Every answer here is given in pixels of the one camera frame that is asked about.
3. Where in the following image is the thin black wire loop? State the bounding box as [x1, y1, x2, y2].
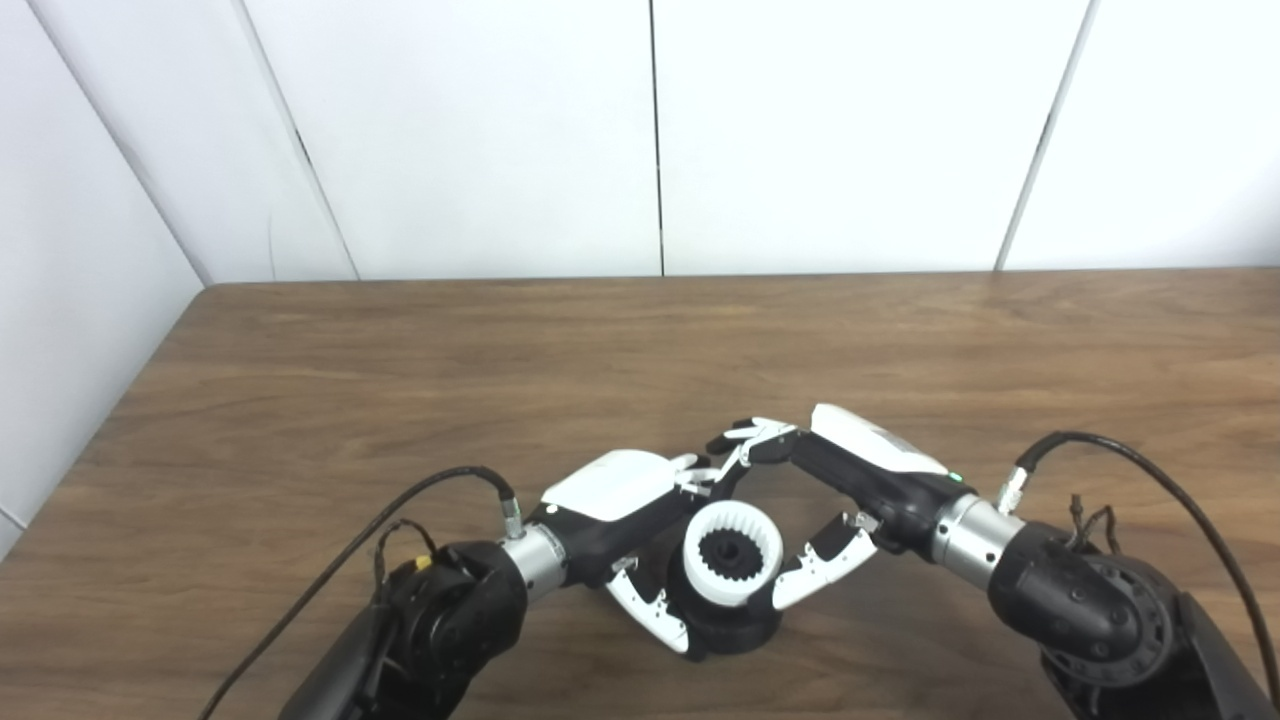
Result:
[1066, 492, 1123, 553]

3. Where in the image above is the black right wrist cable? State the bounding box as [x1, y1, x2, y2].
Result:
[997, 431, 1280, 691]

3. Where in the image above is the white toothed plastic ring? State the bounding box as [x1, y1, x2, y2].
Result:
[682, 501, 784, 608]

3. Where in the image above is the black and white left hand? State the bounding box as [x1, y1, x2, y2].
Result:
[540, 450, 751, 656]

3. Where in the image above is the round black plastic part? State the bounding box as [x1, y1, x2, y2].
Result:
[666, 530, 787, 659]

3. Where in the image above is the thin wire with yellow plug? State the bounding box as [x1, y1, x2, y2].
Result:
[373, 519, 441, 589]

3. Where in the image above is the black and white right hand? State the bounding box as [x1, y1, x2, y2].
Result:
[706, 404, 966, 611]

